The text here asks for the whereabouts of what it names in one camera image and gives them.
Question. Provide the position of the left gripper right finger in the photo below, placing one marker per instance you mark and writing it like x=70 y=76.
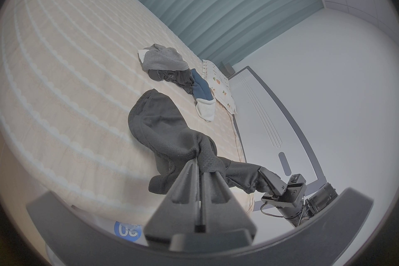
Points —
x=227 y=215

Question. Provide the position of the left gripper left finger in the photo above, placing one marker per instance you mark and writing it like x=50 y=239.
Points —
x=174 y=215

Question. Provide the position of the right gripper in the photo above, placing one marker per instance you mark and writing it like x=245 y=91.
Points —
x=291 y=215

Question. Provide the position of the black T-shirt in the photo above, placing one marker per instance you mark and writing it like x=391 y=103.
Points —
x=162 y=124

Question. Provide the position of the pile of clothes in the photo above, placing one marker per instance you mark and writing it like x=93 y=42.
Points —
x=165 y=60

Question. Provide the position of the bed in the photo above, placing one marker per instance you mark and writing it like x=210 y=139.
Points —
x=62 y=71

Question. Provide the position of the white printed pillow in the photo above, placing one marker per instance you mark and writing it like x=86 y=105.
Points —
x=221 y=84

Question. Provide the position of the grey bedside table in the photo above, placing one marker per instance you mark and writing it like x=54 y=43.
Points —
x=226 y=69

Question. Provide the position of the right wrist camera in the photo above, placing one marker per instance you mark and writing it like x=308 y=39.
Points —
x=297 y=180

